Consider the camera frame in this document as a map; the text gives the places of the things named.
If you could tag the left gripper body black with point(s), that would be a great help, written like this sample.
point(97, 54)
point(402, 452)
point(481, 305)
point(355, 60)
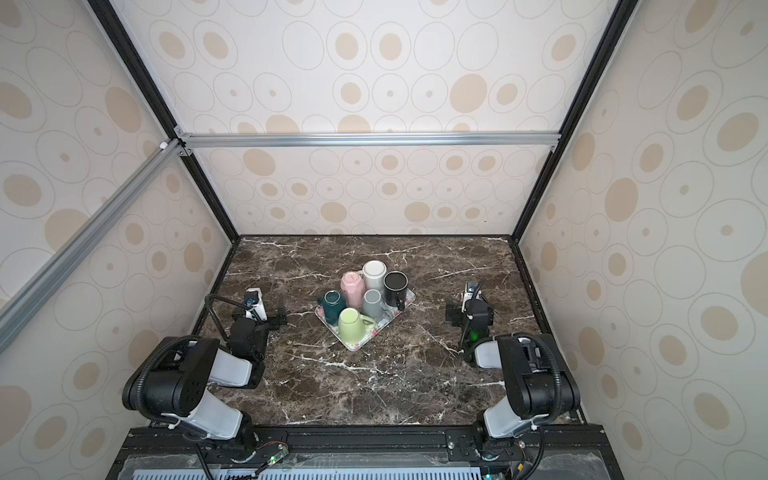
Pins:
point(270, 319)

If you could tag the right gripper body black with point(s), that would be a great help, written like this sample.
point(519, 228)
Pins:
point(459, 314)

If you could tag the light green mug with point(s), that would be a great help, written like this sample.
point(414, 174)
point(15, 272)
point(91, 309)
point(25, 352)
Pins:
point(353, 326)

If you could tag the grey mug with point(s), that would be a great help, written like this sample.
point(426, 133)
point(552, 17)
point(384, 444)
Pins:
point(372, 305)

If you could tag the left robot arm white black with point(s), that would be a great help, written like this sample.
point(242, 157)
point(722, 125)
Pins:
point(171, 385)

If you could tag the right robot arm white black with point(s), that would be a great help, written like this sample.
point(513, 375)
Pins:
point(539, 386)

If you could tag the dark teal mug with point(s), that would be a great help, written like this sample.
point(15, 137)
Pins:
point(333, 304)

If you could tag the black mug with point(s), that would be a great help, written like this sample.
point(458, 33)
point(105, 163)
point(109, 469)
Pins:
point(395, 290)

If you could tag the pink faceted mug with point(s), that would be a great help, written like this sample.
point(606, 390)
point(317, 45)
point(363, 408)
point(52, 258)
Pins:
point(353, 289)

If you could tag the white mug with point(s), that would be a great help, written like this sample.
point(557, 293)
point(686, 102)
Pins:
point(374, 272)

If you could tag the floral rectangular tray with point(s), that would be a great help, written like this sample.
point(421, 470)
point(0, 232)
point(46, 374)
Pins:
point(390, 314)

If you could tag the horizontal aluminium bar back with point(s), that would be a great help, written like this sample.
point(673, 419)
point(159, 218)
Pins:
point(364, 140)

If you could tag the diagonal aluminium bar left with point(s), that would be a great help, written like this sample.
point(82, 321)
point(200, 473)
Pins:
point(23, 307)

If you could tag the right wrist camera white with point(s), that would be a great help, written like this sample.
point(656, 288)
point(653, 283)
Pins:
point(471, 292)

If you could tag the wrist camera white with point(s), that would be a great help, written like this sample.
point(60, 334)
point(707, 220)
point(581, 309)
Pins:
point(471, 292)
point(254, 305)

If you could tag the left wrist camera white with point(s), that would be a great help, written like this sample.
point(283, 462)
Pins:
point(254, 305)

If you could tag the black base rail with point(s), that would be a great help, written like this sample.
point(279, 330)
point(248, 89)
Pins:
point(368, 452)

